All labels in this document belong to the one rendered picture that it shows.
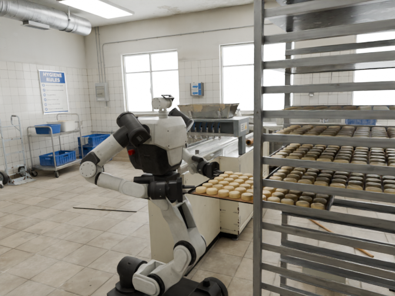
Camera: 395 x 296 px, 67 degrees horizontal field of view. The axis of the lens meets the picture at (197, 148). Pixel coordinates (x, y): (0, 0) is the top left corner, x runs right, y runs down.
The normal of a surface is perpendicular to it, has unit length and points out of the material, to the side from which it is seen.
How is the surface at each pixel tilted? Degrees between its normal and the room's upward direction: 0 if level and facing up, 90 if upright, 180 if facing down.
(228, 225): 90
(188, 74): 90
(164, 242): 90
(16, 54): 90
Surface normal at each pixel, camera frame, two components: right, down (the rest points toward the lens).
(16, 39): 0.92, 0.04
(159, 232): -0.43, 0.17
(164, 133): 0.26, 0.07
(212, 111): -0.38, 0.57
